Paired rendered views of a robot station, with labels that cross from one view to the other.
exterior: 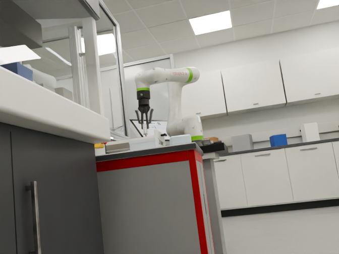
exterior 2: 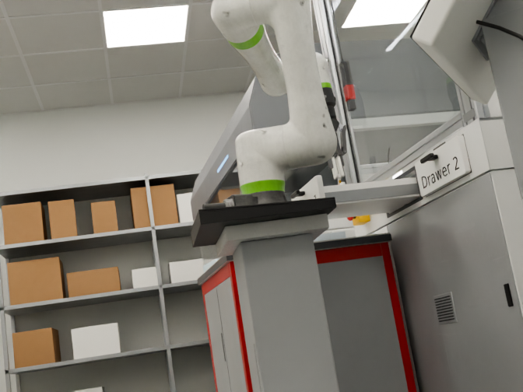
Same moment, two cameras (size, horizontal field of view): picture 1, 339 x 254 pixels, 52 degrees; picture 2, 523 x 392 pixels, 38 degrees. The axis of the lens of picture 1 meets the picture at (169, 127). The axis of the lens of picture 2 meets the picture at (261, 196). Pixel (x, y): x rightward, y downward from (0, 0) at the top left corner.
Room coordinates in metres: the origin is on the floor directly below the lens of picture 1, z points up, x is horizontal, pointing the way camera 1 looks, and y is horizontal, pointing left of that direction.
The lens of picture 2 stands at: (4.45, -1.00, 0.41)
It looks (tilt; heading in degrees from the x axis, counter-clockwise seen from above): 12 degrees up; 157
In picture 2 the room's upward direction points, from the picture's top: 9 degrees counter-clockwise
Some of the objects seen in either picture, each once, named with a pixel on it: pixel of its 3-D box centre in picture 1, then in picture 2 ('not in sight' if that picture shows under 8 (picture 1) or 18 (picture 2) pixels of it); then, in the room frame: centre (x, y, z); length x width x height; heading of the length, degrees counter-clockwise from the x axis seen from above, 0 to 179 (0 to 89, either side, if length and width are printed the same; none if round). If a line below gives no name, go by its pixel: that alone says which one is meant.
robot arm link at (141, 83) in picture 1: (143, 81); (311, 73); (2.32, 0.14, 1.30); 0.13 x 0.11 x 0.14; 53
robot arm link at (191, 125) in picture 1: (191, 128); (264, 162); (2.49, -0.16, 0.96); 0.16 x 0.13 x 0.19; 52
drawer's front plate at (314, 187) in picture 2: (160, 140); (308, 202); (2.26, 0.07, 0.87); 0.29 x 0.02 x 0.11; 172
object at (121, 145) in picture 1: (129, 146); (368, 199); (2.29, 0.28, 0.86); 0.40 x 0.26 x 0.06; 82
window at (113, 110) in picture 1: (103, 64); (377, 22); (2.35, 0.41, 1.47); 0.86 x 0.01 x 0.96; 172
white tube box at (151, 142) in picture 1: (144, 145); not in sight; (1.64, 0.13, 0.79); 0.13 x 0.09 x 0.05; 82
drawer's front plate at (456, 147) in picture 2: not in sight; (440, 167); (2.62, 0.35, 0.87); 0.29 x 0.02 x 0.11; 172
